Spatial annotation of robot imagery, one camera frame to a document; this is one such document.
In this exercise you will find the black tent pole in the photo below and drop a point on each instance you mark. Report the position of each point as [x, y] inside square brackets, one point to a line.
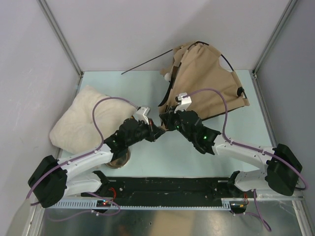
[146, 62]
[221, 59]

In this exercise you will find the white pompom toy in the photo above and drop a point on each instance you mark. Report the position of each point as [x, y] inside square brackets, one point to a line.
[167, 77]

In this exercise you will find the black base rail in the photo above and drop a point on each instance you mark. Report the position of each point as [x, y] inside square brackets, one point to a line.
[169, 191]

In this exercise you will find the white slotted cable duct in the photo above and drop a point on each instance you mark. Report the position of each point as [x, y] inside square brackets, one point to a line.
[103, 204]

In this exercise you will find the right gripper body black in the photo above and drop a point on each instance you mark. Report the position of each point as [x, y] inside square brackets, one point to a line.
[177, 123]

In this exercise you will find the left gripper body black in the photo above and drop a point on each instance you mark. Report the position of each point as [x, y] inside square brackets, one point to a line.
[146, 131]

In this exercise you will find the stainless steel pet bowl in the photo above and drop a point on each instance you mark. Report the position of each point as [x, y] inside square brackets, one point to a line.
[120, 162]

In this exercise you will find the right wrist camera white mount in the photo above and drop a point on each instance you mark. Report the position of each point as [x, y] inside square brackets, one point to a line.
[183, 102]

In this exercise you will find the cream plush cushion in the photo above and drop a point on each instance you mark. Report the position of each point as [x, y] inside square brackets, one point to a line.
[75, 131]

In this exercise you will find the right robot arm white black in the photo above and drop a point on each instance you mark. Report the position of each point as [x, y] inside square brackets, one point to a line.
[277, 167]

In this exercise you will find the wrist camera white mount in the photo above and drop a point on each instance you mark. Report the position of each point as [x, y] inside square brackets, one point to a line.
[183, 102]
[141, 114]

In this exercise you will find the right aluminium frame post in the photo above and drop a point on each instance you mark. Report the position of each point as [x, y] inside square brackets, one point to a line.
[290, 7]

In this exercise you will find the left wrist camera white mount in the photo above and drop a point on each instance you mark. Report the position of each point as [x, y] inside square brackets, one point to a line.
[141, 114]

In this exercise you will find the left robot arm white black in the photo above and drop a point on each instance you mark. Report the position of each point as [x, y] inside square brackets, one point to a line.
[51, 181]

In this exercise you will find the left aluminium frame post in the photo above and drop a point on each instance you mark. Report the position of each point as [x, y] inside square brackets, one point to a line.
[59, 35]

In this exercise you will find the aluminium frame post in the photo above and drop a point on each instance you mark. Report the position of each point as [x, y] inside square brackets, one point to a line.
[290, 7]
[59, 35]

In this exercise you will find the beige fabric pet tent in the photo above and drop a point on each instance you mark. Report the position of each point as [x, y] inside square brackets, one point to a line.
[206, 86]

